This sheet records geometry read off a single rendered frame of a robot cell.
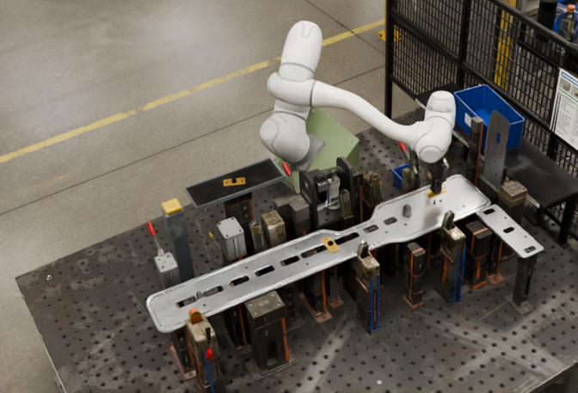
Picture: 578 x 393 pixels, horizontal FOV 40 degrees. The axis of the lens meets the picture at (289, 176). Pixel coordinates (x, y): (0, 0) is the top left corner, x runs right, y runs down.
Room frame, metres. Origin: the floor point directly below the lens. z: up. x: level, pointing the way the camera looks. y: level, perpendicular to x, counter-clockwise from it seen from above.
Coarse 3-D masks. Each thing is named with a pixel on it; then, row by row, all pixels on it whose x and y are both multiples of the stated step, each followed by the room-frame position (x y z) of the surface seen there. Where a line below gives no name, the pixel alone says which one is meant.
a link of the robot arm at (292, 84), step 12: (288, 72) 2.51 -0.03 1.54; (300, 72) 2.50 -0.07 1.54; (312, 72) 2.54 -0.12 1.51; (276, 84) 2.49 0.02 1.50; (288, 84) 2.48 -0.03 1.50; (300, 84) 2.47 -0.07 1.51; (312, 84) 2.47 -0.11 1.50; (276, 96) 2.48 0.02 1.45; (288, 96) 2.46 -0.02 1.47; (300, 96) 2.44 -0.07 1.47
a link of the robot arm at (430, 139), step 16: (320, 96) 2.43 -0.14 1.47; (336, 96) 2.42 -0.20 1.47; (352, 96) 2.41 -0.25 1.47; (368, 112) 2.32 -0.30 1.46; (384, 128) 2.24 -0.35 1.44; (400, 128) 2.22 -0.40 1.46; (416, 128) 2.19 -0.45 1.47; (432, 128) 2.18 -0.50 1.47; (448, 128) 2.20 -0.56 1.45; (416, 144) 2.15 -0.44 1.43; (432, 144) 2.10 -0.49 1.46; (448, 144) 2.14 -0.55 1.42; (432, 160) 2.09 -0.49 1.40
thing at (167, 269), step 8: (160, 256) 2.08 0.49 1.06; (168, 256) 2.09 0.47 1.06; (160, 264) 2.04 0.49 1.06; (168, 264) 2.04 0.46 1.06; (176, 264) 2.04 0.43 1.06; (160, 272) 2.01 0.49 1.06; (168, 272) 2.01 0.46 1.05; (176, 272) 2.03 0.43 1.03; (160, 280) 2.05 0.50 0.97; (168, 280) 2.01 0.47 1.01; (176, 280) 2.02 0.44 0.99; (184, 304) 2.05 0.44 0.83
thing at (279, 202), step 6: (282, 198) 2.31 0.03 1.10; (276, 204) 2.28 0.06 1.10; (282, 204) 2.28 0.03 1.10; (288, 204) 2.28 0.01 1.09; (276, 210) 2.28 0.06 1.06; (282, 210) 2.27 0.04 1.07; (288, 210) 2.28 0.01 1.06; (282, 216) 2.27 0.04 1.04; (288, 216) 2.29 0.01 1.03; (288, 222) 2.28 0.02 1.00; (288, 228) 2.28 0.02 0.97; (288, 234) 2.28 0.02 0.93; (288, 240) 2.28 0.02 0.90; (288, 264) 2.28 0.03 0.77
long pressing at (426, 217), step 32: (416, 192) 2.39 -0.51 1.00; (448, 192) 2.38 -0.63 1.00; (480, 192) 2.37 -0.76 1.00; (384, 224) 2.22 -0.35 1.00; (416, 224) 2.21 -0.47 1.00; (256, 256) 2.10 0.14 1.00; (288, 256) 2.09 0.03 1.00; (320, 256) 2.08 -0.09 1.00; (352, 256) 2.07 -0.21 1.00; (192, 288) 1.97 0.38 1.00; (224, 288) 1.96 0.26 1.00; (256, 288) 1.94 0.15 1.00; (160, 320) 1.83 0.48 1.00
